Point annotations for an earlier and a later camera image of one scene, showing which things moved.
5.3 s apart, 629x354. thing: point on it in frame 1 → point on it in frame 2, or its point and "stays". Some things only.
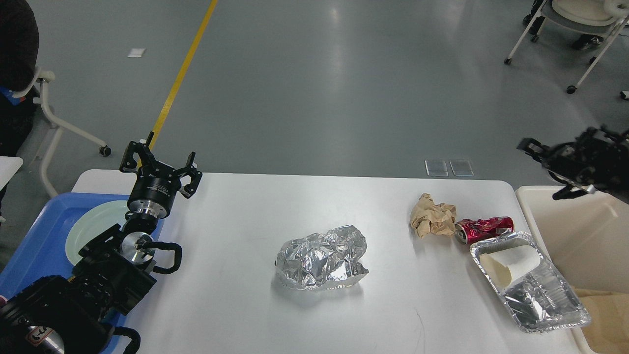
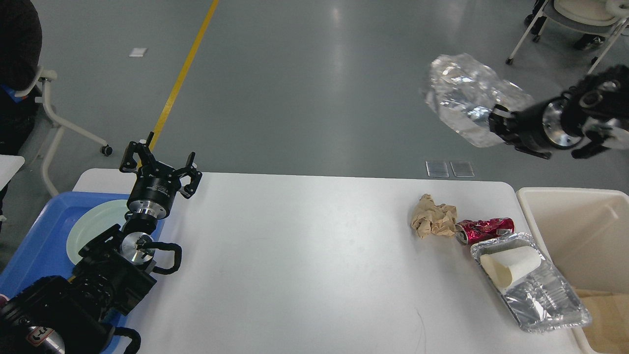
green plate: (94, 221) stays
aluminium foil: (324, 261) → (462, 92)
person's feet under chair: (581, 42) stays
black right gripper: (599, 159) → (535, 127)
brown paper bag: (608, 331) stays
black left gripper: (156, 186) stays
